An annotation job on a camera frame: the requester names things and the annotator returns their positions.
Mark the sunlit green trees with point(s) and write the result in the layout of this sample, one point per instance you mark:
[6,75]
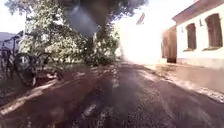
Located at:
[66,36]

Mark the bicycle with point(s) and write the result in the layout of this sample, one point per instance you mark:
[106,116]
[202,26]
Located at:
[18,66]

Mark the white building with arched windows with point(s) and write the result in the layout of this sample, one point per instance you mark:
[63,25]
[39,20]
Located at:
[200,36]

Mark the grey asphalt pavement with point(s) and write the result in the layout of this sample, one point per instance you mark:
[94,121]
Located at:
[126,100]

